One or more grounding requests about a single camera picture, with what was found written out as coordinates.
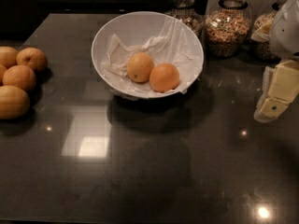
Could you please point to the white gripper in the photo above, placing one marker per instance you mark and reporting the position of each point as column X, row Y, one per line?
column 286, row 32

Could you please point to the orange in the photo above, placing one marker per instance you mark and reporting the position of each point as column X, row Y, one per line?
column 139, row 67
column 8, row 56
column 2, row 71
column 164, row 77
column 20, row 76
column 14, row 102
column 33, row 58

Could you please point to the white bowl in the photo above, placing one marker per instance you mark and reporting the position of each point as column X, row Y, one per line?
column 134, row 28

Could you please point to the right glass jar of grains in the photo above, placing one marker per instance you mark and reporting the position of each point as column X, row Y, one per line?
column 259, row 40

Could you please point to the glass jar of grains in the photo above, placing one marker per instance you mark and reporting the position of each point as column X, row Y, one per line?
column 184, row 11
column 226, row 27
column 259, row 40

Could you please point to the middle glass jar of grains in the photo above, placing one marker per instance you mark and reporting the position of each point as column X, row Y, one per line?
column 226, row 27

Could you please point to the left glass jar of grains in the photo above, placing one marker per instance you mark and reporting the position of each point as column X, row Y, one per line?
column 184, row 11

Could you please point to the white paper napkin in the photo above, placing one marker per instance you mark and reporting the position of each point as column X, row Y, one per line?
column 174, row 45

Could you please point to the orange on table bottom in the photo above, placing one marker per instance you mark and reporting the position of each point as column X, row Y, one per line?
column 14, row 102

